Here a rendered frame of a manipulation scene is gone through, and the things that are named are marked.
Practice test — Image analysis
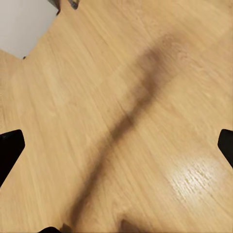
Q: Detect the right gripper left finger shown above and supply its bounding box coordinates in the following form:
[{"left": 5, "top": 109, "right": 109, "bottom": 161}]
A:
[{"left": 0, "top": 129, "right": 25, "bottom": 188}]

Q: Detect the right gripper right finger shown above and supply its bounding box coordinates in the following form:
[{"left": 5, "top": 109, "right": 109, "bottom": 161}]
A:
[{"left": 217, "top": 129, "right": 233, "bottom": 168}]

